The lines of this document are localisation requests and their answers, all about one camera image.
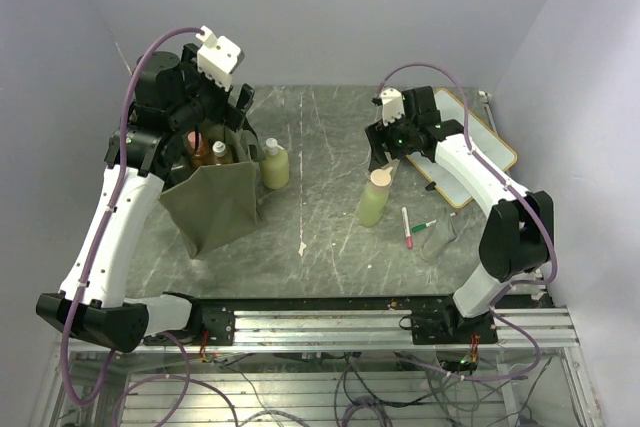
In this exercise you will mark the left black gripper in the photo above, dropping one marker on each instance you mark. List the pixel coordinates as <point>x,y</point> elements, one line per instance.
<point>227,113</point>

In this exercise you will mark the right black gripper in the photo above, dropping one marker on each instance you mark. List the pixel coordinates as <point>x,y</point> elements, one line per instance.
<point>394,151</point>

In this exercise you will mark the amber liquid clear bottle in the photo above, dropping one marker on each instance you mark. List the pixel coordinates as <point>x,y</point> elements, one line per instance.
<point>221,154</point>

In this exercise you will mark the orange bottle pink cap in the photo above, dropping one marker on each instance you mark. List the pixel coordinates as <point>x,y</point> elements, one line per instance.
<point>199,149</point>

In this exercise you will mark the yellow-green pump bottle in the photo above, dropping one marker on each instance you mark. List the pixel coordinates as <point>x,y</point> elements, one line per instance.
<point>275,167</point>

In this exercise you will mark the short clear square bottle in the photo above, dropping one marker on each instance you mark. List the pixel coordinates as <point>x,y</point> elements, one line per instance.
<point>390,165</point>

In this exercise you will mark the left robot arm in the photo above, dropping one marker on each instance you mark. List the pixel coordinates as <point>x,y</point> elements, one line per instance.
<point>168,96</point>

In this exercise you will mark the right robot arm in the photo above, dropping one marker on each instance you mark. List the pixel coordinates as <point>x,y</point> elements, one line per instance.
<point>518,232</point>

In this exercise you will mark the olive canvas bag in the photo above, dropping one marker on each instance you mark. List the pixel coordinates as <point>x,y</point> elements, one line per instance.
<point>217,205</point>

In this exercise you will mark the green bottle peach cap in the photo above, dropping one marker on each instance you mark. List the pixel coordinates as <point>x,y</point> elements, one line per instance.
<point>375,196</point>

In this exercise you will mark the green whiteboard marker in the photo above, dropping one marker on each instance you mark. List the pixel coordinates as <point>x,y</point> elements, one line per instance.
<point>422,226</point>

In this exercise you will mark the red whiteboard marker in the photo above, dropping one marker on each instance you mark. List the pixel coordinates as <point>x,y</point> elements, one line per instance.
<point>407,227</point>

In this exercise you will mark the clear plastic cup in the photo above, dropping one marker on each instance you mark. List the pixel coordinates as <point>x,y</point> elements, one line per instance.
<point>440,234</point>

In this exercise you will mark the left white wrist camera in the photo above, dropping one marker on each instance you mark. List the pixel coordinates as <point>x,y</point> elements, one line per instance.
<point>217,58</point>

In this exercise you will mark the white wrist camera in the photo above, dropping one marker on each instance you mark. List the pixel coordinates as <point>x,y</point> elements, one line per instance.
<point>392,103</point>
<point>217,58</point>

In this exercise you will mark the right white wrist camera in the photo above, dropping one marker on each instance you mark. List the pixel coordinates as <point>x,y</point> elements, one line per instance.
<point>392,103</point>

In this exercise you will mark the aluminium mounting rail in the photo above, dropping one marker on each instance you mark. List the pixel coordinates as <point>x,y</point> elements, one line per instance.
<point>313,324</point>

